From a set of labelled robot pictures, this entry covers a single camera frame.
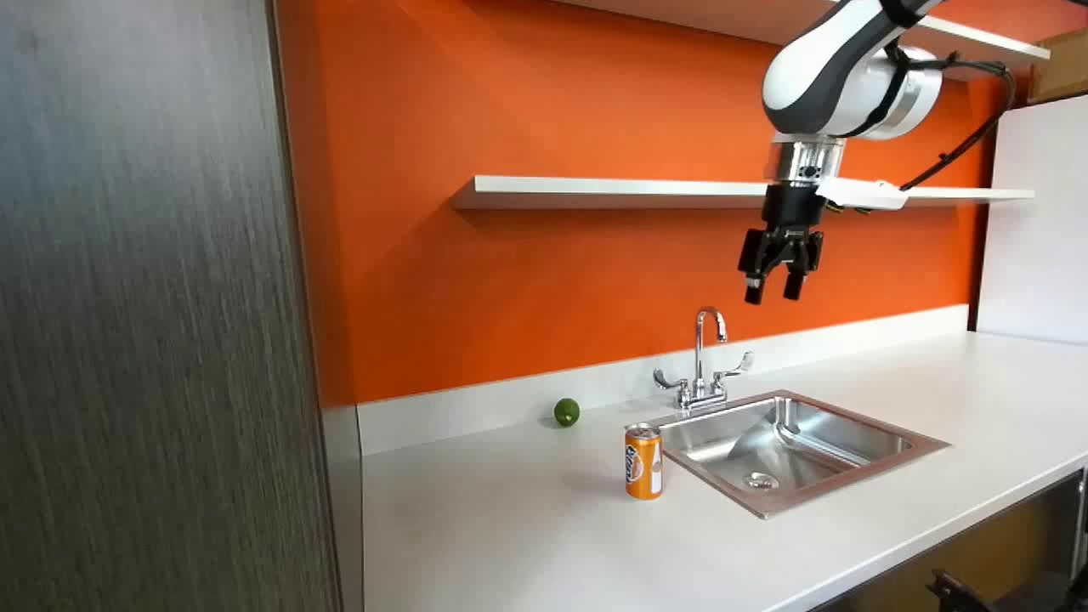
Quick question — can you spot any small tan bottle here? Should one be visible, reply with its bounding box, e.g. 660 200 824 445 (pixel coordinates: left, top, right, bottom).
623 420 668 504

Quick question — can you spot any dark wood cabinet panel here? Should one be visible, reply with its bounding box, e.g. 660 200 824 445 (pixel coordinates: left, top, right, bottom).
0 0 348 612

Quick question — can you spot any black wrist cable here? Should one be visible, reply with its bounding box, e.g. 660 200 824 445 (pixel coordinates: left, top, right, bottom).
882 0 1014 193

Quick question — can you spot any brown cardboard box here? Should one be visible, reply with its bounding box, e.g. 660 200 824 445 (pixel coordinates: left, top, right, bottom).
1023 52 1088 108

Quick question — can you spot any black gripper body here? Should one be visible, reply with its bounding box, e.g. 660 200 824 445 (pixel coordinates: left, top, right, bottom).
739 181 827 281

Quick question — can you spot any stainless steel sink basin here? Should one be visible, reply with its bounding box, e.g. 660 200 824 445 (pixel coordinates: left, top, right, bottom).
623 388 952 522

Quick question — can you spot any white flat panel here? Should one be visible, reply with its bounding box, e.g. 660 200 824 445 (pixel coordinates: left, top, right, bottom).
971 91 1088 350

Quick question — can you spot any long white wall shelf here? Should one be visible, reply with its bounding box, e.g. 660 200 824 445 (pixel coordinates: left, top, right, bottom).
451 172 1036 213

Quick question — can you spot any chrome two-handle faucet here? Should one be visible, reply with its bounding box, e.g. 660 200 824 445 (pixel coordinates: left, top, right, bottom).
648 302 759 414

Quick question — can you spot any round sink drain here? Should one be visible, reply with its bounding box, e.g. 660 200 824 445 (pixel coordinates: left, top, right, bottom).
742 465 785 495

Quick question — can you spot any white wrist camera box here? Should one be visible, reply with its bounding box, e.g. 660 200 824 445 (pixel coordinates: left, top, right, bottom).
814 172 912 213

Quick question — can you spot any black angular object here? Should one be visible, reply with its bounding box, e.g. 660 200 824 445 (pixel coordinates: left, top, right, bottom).
926 566 993 612

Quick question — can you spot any brown base cabinet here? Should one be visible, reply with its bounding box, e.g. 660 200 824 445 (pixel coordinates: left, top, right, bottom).
809 465 1088 612

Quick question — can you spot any white wall shelf under ceiling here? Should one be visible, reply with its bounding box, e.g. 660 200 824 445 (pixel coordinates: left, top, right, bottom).
566 0 1053 81

